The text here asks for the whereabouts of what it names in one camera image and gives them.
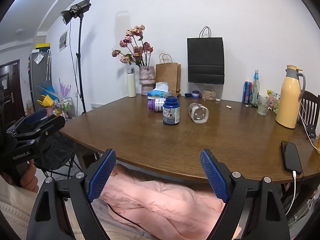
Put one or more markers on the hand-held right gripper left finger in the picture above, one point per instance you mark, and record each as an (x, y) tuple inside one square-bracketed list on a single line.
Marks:
[(102, 175)]

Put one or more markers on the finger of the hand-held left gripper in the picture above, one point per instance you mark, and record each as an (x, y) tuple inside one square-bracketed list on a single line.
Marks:
[(37, 118), (51, 127)]

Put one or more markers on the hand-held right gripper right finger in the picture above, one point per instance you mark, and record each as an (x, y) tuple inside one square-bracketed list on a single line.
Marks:
[(215, 177)]

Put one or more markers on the clear glass cup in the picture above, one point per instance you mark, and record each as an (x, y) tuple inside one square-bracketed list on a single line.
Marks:
[(198, 113)]

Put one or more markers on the person's left forearm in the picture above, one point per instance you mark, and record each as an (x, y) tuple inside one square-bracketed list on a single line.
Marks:
[(12, 207)]

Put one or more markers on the person's left hand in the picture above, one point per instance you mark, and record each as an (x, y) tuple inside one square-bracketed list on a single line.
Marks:
[(29, 177)]

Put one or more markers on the black folding chair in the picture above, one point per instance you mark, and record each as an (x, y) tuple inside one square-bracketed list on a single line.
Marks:
[(57, 152)]

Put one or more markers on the purple plastic hangers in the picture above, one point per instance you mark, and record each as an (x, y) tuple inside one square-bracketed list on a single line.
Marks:
[(64, 88)]

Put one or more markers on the grey refrigerator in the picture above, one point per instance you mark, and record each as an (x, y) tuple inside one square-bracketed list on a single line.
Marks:
[(37, 75)]

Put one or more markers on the dark wooden door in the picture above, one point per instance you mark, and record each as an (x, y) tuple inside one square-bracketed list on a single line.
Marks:
[(11, 80)]

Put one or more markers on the pink jacket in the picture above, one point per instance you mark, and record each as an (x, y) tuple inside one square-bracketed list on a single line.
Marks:
[(162, 200)]

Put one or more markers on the black light stand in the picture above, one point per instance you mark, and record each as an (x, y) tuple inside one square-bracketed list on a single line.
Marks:
[(80, 67)]

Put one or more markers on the yellow box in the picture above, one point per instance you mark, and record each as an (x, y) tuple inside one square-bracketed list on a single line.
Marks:
[(43, 47)]

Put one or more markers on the black smartphone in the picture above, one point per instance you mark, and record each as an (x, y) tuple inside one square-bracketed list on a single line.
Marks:
[(290, 156)]

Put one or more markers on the blue supplement bottle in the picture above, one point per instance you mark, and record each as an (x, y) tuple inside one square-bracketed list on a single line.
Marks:
[(171, 111)]

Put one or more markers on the clear grain container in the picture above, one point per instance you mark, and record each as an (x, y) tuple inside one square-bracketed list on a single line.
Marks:
[(208, 93)]

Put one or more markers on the small purple jar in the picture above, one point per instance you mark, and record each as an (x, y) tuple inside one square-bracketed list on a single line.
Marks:
[(196, 94)]

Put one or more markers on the glass tumbler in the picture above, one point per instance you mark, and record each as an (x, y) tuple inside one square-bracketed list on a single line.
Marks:
[(263, 106)]

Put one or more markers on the purple supplement bottle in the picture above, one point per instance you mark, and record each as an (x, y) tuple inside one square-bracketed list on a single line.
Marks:
[(156, 105)]

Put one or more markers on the white thermos bottle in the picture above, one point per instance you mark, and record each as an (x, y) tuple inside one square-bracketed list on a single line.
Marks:
[(131, 85)]

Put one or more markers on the red and blue can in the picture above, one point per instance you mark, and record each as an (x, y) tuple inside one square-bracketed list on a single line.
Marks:
[(247, 92)]

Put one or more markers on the glass bottle with blue cap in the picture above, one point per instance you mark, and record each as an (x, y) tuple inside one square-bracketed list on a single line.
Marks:
[(255, 90)]

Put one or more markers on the snack packets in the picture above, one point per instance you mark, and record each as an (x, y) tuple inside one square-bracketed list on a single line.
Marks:
[(273, 100)]

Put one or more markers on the tissue box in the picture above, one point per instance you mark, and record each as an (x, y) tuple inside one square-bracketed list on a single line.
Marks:
[(158, 92)]

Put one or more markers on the pink stone vase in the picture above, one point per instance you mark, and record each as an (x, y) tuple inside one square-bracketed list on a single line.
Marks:
[(147, 80)]

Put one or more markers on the yellow thermos jug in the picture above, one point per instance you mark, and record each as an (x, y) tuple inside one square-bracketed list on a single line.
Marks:
[(288, 100)]

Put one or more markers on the brown paper bag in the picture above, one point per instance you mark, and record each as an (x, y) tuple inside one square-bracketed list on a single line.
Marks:
[(167, 77)]

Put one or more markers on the dried pink flowers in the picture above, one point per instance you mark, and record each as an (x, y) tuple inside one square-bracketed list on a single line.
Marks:
[(136, 51)]

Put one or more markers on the black studio light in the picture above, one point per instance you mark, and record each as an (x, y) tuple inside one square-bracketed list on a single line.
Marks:
[(75, 8)]

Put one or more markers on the black paper bag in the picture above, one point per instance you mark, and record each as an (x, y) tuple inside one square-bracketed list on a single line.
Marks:
[(205, 60)]

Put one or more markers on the dark wooden chair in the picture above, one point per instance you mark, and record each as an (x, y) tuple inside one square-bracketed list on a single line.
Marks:
[(310, 105)]

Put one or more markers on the wall poster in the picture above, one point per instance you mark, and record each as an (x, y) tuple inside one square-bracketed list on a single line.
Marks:
[(63, 40)]

